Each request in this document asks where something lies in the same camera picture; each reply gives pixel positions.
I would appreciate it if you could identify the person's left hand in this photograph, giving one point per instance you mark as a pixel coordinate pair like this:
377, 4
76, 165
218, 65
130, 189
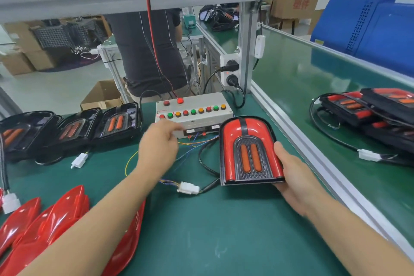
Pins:
158, 149

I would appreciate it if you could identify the person's right hand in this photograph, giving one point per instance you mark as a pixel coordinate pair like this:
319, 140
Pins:
297, 185

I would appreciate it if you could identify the pile of black lamp housings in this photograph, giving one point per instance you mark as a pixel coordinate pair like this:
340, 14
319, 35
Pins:
84, 127

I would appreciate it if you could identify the person's left forearm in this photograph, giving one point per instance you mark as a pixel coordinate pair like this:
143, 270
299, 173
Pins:
90, 227

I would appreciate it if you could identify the person's right forearm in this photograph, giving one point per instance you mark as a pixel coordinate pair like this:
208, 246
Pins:
356, 243

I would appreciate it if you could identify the beige test button box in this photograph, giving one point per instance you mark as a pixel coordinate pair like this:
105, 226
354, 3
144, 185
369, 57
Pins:
204, 120

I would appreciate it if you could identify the low open cardboard carton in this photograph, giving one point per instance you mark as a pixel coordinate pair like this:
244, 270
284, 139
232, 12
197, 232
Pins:
98, 95

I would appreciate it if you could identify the white metal stand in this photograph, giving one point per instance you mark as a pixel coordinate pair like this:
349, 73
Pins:
108, 59

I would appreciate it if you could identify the white power strip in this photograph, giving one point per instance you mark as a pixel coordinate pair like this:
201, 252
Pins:
225, 59

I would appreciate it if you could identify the pile of red lens covers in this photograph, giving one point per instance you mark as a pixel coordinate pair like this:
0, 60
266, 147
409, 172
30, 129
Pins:
58, 221

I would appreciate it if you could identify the black mesh basket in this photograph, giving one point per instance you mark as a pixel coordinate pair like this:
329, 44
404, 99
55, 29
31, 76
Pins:
58, 34

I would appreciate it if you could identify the large cardboard box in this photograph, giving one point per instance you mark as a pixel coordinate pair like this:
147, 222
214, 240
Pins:
35, 56

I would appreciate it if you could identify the small cardboard box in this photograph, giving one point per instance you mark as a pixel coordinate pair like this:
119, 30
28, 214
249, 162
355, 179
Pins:
14, 64

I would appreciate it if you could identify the blue plastic crate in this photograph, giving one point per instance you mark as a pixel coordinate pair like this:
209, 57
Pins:
362, 30

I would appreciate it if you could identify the white switch box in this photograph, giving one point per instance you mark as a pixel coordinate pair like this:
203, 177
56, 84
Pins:
260, 46

